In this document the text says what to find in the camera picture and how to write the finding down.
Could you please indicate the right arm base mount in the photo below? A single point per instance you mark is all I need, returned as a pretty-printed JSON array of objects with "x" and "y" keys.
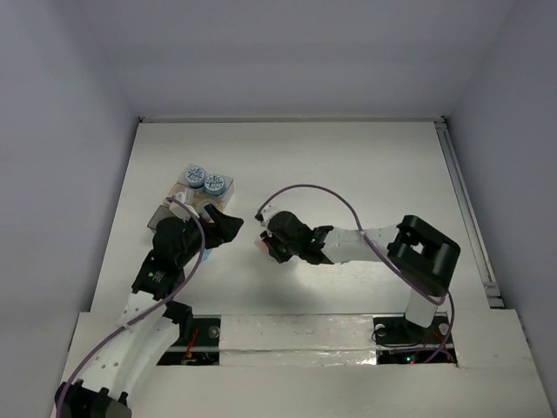
[{"x": 400, "y": 342}]

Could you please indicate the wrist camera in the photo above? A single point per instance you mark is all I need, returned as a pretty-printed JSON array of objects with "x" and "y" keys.
[
  {"x": 265, "y": 214},
  {"x": 181, "y": 199}
]

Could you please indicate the aluminium side rail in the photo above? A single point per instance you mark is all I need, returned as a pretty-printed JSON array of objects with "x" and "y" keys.
[{"x": 479, "y": 250}]

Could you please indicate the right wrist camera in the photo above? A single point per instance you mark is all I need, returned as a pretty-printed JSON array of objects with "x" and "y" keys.
[{"x": 265, "y": 214}]

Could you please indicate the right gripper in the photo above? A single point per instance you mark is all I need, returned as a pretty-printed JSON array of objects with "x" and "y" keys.
[{"x": 271, "y": 239}]

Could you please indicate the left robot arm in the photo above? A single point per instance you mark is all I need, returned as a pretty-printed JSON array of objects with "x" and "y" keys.
[{"x": 108, "y": 379}]

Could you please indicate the grey plastic bin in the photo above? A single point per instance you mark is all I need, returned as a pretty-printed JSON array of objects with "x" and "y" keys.
[{"x": 161, "y": 213}]

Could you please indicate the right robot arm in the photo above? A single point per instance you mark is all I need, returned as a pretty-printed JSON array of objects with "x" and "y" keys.
[{"x": 422, "y": 256}]

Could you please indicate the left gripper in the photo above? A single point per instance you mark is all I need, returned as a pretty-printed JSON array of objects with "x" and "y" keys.
[{"x": 213, "y": 228}]

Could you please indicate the blue splash label jar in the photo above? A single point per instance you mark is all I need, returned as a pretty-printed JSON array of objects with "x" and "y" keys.
[{"x": 194, "y": 177}]

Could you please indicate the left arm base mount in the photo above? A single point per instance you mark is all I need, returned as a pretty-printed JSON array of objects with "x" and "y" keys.
[{"x": 198, "y": 348}]

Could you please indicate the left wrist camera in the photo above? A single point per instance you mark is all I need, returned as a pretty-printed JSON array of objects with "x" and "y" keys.
[{"x": 181, "y": 199}]

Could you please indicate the blue marker pen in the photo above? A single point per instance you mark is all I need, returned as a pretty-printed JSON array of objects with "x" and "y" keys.
[{"x": 206, "y": 254}]

